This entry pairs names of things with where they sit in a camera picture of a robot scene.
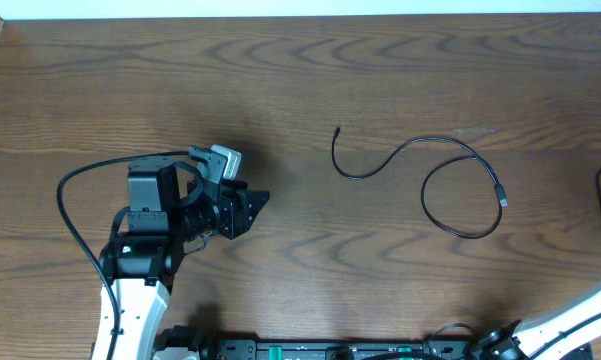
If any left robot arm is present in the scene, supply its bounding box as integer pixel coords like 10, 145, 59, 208
92, 156, 270, 359

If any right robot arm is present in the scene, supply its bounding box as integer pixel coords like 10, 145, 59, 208
469, 283, 601, 360

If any black left camera cable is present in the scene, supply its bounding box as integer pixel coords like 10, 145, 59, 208
56, 151, 191, 360

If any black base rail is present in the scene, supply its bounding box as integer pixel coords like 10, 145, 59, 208
152, 324, 594, 360

